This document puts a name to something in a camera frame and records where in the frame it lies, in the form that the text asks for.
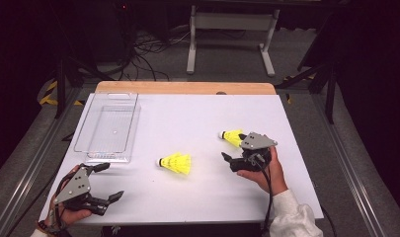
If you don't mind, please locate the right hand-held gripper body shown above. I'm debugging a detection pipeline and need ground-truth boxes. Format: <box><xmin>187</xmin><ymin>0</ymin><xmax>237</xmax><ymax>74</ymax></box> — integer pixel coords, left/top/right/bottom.
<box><xmin>229</xmin><ymin>131</ymin><xmax>279</xmax><ymax>173</ymax></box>

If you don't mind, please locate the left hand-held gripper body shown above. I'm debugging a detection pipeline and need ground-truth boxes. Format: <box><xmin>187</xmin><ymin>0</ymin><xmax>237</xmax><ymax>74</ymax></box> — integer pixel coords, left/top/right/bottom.
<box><xmin>53</xmin><ymin>164</ymin><xmax>112</xmax><ymax>217</ymax></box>

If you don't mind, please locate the clear plastic tray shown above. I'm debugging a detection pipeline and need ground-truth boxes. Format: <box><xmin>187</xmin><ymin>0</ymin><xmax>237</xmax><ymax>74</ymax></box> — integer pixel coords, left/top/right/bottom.
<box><xmin>73</xmin><ymin>92</ymin><xmax>142</xmax><ymax>164</ymax></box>

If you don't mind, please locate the person's left hand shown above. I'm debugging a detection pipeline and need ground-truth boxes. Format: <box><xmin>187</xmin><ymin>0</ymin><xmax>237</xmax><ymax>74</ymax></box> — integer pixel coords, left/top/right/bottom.
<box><xmin>43</xmin><ymin>202</ymin><xmax>93</xmax><ymax>229</ymax></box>

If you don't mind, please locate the person's right hand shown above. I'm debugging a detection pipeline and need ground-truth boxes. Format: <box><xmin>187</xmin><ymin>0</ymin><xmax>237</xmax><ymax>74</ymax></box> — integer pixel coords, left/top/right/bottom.
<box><xmin>236</xmin><ymin>146</ymin><xmax>289</xmax><ymax>198</ymax></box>

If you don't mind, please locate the white board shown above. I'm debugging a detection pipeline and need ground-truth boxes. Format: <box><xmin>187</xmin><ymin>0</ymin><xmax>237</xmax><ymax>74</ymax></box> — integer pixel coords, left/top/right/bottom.
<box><xmin>39</xmin><ymin>93</ymin><xmax>325</xmax><ymax>225</ymax></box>

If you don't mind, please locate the wooden table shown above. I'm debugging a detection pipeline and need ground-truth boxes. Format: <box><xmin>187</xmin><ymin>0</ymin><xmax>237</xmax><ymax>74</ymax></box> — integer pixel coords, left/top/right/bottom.
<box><xmin>94</xmin><ymin>81</ymin><xmax>277</xmax><ymax>97</ymax></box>

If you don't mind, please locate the black metal stand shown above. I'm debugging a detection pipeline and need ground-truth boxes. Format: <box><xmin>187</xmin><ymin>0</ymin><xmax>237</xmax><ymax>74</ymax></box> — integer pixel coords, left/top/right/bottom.
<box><xmin>53</xmin><ymin>55</ymin><xmax>117</xmax><ymax>119</ymax></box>
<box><xmin>275</xmin><ymin>62</ymin><xmax>337</xmax><ymax>125</ymax></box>

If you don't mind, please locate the dark device with red light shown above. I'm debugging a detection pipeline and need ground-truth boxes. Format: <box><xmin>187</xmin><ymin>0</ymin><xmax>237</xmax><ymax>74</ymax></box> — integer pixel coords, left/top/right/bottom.
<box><xmin>88</xmin><ymin>0</ymin><xmax>139</xmax><ymax>63</ymax></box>

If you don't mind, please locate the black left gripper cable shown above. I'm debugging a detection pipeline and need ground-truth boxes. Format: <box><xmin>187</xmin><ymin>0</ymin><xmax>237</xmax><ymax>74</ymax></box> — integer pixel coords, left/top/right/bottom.
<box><xmin>50</xmin><ymin>201</ymin><xmax>73</xmax><ymax>237</ymax></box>

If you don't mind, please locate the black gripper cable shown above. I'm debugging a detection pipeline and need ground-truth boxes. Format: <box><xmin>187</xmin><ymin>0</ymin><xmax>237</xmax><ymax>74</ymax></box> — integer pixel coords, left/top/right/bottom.
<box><xmin>250</xmin><ymin>154</ymin><xmax>275</xmax><ymax>236</ymax></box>
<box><xmin>50</xmin><ymin>201</ymin><xmax>73</xmax><ymax>237</ymax></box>

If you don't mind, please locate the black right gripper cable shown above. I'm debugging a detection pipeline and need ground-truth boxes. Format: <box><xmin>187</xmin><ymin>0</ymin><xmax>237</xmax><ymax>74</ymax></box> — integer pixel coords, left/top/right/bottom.
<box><xmin>250</xmin><ymin>154</ymin><xmax>275</xmax><ymax>236</ymax></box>

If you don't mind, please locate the dark beaded bracelet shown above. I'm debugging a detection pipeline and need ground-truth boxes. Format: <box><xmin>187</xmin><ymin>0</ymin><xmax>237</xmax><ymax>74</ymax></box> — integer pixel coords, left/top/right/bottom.
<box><xmin>36</xmin><ymin>219</ymin><xmax>57</xmax><ymax>235</ymax></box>

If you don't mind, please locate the grey metal floor rail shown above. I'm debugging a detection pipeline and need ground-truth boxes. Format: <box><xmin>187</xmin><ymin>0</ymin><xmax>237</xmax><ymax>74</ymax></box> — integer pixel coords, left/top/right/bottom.
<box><xmin>0</xmin><ymin>87</ymin><xmax>87</xmax><ymax>237</ymax></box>
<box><xmin>310</xmin><ymin>93</ymin><xmax>391</xmax><ymax>237</ymax></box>

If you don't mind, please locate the thin black cable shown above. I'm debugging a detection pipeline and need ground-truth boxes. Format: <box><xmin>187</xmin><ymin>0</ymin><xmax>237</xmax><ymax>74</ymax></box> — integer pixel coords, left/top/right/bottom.
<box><xmin>320</xmin><ymin>206</ymin><xmax>339</xmax><ymax>237</ymax></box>

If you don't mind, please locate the white metal desk frame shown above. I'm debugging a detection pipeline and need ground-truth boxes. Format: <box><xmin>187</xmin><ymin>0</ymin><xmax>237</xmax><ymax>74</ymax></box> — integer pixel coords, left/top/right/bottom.
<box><xmin>186</xmin><ymin>4</ymin><xmax>280</xmax><ymax>78</ymax></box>

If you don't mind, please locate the bundle of black floor cables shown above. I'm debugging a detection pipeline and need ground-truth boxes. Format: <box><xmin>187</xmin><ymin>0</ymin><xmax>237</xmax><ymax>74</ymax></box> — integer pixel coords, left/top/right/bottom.
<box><xmin>98</xmin><ymin>29</ymin><xmax>192</xmax><ymax>82</ymax></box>

